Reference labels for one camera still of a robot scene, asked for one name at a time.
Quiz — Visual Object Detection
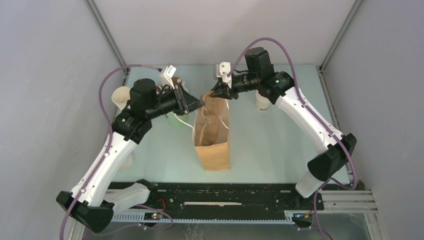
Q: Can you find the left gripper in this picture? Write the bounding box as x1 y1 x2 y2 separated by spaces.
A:
146 82 206 119

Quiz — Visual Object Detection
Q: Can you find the brown paper bag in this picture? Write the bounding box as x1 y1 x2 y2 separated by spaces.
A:
187 91 231 172

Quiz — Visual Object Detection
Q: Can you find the single paper cup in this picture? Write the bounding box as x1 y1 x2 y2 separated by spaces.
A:
255 90 271 112

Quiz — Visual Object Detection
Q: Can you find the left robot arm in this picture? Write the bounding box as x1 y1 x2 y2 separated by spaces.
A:
56 78 205 233

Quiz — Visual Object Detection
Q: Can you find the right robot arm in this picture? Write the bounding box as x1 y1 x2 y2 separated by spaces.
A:
210 47 357 209

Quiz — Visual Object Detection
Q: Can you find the green cup holder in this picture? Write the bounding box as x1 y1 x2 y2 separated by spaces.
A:
165 112 189 128

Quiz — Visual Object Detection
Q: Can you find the stack of paper cups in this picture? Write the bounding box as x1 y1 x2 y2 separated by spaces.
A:
111 86 131 111

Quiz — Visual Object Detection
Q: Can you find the stack of white lids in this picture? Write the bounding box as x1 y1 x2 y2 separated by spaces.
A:
118 153 135 172

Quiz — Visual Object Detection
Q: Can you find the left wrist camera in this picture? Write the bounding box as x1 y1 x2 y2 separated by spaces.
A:
159 64 177 90

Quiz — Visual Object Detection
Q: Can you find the black front rail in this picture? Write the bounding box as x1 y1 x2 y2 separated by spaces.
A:
105 180 379 229

